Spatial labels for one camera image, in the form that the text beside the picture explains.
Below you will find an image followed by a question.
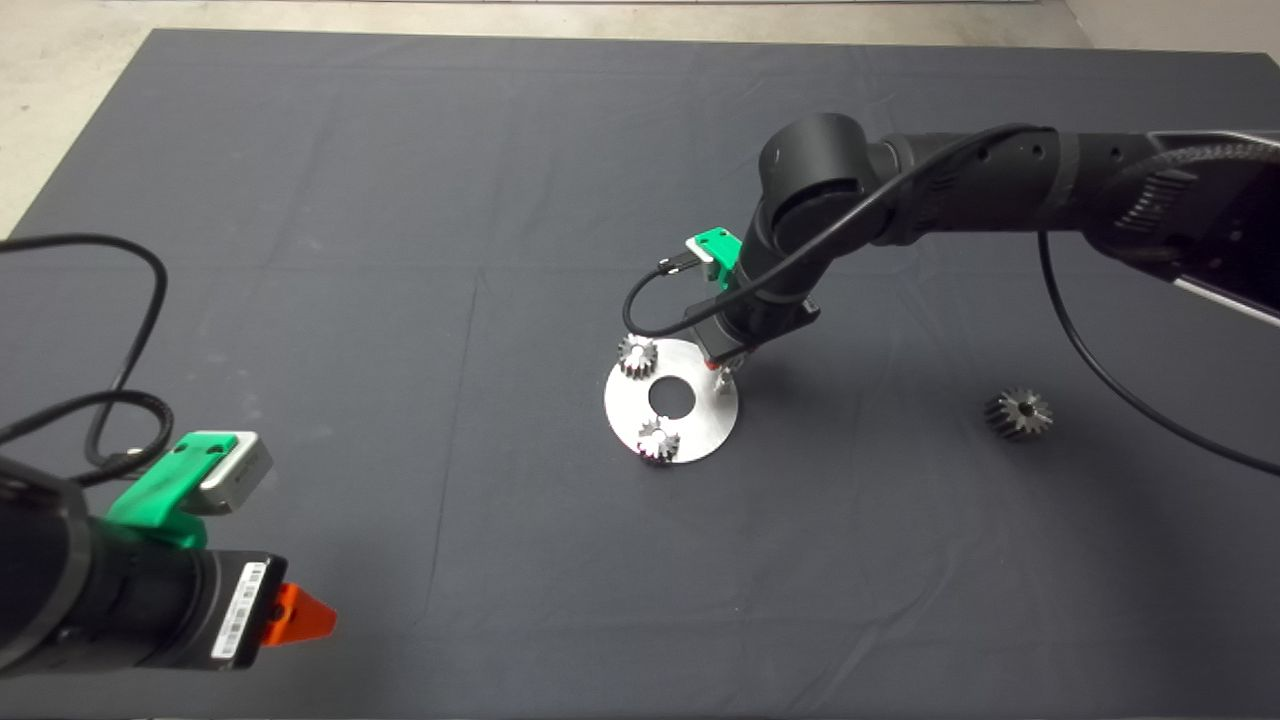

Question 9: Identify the round metal plate with hole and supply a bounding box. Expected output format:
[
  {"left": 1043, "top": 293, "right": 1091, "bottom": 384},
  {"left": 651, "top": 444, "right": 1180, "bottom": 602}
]
[{"left": 604, "top": 338, "right": 741, "bottom": 465}]

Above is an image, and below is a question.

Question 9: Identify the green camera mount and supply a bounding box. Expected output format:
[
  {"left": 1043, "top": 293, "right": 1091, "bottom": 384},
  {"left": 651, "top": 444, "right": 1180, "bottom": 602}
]
[
  {"left": 107, "top": 432, "right": 239, "bottom": 549},
  {"left": 686, "top": 228, "right": 745, "bottom": 286}
]

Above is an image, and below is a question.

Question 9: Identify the large steel gear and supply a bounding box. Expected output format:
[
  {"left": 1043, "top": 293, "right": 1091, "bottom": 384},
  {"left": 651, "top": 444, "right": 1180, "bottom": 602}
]
[{"left": 984, "top": 388, "right": 1055, "bottom": 442}]

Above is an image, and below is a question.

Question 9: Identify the thin black left cable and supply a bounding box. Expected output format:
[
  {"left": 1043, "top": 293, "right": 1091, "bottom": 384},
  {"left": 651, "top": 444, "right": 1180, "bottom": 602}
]
[{"left": 0, "top": 235, "right": 169, "bottom": 471}]

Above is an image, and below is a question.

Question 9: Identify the green left camera mount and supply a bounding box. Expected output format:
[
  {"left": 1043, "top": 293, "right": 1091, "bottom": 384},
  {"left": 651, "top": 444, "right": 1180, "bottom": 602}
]
[{"left": 107, "top": 432, "right": 239, "bottom": 549}]

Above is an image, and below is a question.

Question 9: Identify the dark grey table cloth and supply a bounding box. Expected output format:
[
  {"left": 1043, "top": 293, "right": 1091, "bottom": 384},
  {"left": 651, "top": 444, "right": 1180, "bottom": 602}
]
[{"left": 0, "top": 30, "right": 1280, "bottom": 720}]

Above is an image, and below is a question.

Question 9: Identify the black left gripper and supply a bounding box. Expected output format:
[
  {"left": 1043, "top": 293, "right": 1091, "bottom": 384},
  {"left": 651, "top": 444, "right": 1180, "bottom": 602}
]
[{"left": 88, "top": 533, "right": 338, "bottom": 673}]

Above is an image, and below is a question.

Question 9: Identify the silver left camera box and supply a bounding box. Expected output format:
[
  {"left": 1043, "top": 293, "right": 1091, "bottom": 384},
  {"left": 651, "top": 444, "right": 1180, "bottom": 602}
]
[{"left": 200, "top": 432, "right": 274, "bottom": 516}]

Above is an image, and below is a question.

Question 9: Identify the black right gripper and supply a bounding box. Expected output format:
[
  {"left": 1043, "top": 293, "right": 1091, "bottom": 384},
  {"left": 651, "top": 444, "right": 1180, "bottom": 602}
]
[{"left": 684, "top": 280, "right": 823, "bottom": 374}]

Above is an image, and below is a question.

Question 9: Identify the green right camera mount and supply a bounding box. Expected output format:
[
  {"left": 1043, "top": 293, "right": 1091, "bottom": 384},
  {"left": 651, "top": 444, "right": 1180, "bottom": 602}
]
[{"left": 686, "top": 228, "right": 745, "bottom": 286}]

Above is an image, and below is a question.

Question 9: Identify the thick black left cable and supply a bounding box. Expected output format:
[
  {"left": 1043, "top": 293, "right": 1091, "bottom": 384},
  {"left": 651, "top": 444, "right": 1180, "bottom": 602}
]
[{"left": 0, "top": 390, "right": 174, "bottom": 486}]

